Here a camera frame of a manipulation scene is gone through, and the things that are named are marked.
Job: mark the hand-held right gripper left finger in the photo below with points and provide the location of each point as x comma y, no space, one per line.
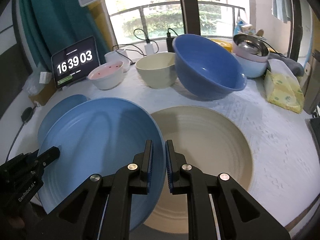
150,160

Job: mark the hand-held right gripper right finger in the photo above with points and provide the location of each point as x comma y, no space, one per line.
168,165

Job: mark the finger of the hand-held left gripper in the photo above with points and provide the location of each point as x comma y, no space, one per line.
51,153

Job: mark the large beige plate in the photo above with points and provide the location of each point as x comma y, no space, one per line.
205,142

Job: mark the small blue plate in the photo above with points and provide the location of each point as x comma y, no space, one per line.
62,107

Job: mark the large light blue plate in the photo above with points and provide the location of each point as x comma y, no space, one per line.
100,130

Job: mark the cream bowl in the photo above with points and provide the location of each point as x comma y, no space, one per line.
155,75

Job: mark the white bowl with pink inside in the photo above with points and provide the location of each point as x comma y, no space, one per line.
107,80

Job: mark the large blue bowl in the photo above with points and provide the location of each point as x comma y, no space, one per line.
200,62

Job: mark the cardboard box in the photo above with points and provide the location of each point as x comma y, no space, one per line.
42,96

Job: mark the clear plastic bag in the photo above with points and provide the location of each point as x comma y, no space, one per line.
32,82

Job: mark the white paper tag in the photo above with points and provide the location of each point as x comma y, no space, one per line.
46,77

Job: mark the black tablet showing clock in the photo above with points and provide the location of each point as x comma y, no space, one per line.
75,62

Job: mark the white textured tablecloth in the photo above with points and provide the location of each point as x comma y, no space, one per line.
262,135

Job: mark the white charger plug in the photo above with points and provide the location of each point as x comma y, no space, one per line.
150,48

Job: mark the black power adapter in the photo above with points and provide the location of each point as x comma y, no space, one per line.
170,45

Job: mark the yellow plastic bag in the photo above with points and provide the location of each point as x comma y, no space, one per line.
222,45

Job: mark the pale pink bowl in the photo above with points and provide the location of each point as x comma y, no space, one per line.
250,56

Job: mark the teal curtain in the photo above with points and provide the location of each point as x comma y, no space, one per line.
55,17

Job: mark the yellow curtain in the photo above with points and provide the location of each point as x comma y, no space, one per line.
98,22

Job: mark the stainless steel bowl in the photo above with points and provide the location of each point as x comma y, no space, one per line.
250,43

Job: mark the black balcony railing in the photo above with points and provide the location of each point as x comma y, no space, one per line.
142,8

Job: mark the grey cloth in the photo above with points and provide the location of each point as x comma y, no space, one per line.
292,65

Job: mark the hanging pale blue towel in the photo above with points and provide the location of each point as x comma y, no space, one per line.
281,0

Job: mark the black sliding door frame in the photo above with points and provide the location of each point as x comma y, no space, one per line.
188,5

